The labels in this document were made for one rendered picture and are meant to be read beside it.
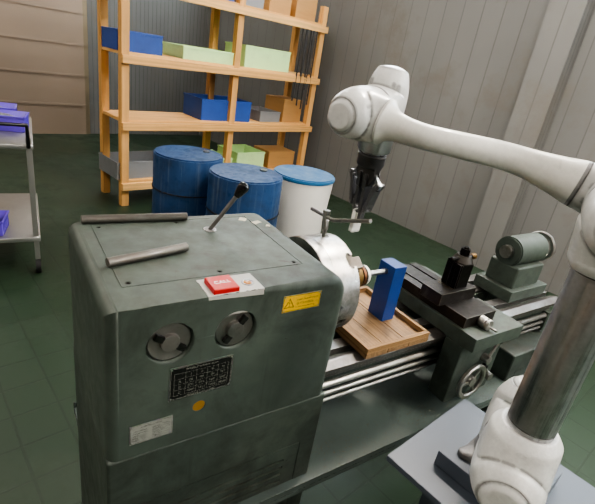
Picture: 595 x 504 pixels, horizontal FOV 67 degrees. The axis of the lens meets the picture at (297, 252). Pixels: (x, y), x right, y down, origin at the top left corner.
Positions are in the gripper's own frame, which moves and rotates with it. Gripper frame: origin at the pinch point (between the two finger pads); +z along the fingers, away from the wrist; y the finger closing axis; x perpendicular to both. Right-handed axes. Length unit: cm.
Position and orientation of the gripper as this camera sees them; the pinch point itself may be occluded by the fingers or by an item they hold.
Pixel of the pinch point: (356, 220)
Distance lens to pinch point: 129.8
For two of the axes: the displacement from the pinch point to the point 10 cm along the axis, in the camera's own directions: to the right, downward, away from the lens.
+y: -5.0, -5.0, 7.1
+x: -8.5, 1.3, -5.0
